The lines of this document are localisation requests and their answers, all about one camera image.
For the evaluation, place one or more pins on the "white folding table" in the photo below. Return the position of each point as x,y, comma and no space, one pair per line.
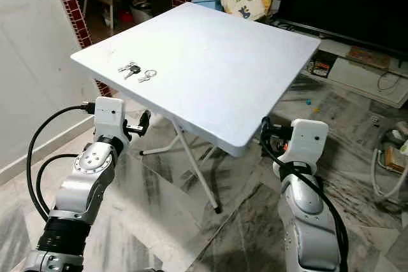
204,62

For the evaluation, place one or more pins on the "white low television cabinet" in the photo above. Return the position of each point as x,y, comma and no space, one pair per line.
357,82

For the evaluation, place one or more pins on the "blue plastic bin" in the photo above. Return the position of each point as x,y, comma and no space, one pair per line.
209,3

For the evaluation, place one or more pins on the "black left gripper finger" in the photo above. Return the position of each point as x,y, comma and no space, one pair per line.
145,121

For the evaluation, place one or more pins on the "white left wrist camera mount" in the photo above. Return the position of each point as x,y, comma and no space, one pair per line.
109,116

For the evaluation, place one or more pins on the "flat brown box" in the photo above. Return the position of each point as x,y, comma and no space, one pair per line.
368,57

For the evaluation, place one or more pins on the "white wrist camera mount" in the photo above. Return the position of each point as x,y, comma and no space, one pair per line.
309,138
109,116

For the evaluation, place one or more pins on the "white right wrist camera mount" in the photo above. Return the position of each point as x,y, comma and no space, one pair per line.
309,138

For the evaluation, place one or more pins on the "small blue toy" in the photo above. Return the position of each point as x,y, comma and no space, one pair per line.
308,101

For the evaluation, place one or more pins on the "keys with black head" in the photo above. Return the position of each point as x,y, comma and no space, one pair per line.
133,69

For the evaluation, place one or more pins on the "small red toy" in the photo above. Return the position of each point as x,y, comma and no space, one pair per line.
123,17

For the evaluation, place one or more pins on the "brown wooden box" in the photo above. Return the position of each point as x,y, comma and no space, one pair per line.
395,158

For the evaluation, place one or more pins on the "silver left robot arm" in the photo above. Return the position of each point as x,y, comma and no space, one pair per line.
89,179

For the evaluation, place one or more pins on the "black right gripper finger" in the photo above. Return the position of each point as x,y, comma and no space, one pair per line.
266,132

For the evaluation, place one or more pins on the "small dark box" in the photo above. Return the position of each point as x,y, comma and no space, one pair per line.
322,68

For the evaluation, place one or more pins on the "white planter pot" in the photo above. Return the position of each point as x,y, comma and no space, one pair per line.
141,13

